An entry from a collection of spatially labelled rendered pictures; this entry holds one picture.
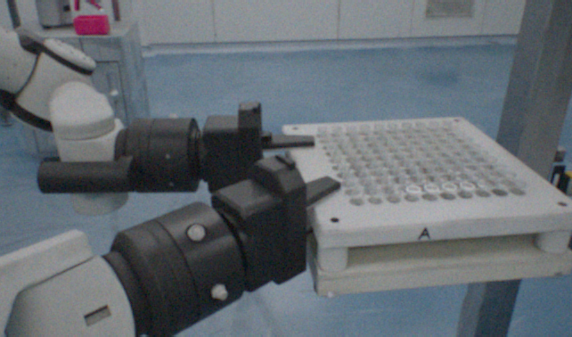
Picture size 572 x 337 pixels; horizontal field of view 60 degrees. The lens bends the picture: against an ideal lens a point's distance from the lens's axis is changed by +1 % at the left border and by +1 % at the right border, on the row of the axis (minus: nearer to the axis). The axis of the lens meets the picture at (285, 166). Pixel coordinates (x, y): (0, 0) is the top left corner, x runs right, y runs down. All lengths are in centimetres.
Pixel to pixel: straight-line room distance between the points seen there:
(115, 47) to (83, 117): 231
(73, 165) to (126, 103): 241
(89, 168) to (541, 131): 58
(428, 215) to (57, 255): 30
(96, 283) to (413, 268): 27
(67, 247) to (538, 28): 60
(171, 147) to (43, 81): 32
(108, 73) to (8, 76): 212
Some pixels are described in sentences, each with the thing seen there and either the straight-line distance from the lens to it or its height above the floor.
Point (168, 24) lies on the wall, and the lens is 570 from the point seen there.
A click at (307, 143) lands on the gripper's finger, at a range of 56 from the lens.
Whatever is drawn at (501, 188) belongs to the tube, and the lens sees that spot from 51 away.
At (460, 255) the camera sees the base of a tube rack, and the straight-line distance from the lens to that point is 49.
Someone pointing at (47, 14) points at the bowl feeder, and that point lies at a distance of 318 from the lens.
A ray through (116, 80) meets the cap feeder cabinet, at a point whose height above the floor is 51.
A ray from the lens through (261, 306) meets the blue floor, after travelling 194.
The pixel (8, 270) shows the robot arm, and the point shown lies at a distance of 32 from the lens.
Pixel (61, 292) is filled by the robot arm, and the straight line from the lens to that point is 35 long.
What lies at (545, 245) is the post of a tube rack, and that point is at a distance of 53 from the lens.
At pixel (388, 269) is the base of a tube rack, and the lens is 46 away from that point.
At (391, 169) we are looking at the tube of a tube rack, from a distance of 51.
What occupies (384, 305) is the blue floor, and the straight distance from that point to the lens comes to 198.
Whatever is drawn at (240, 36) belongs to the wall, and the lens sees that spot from 568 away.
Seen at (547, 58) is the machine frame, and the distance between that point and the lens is 73.
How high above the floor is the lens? 131
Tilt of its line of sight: 27 degrees down
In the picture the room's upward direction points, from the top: straight up
